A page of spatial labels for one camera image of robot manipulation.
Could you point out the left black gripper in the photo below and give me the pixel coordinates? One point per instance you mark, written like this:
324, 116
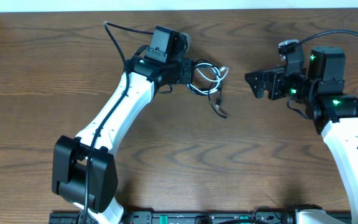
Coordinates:
189, 73

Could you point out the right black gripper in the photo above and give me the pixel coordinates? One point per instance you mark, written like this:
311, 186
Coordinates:
274, 76

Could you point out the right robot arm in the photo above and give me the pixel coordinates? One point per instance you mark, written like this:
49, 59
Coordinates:
320, 88

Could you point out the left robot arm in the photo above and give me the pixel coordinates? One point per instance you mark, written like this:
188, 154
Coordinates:
84, 171

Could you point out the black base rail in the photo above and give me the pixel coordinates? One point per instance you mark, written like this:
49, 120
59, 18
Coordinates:
264, 215

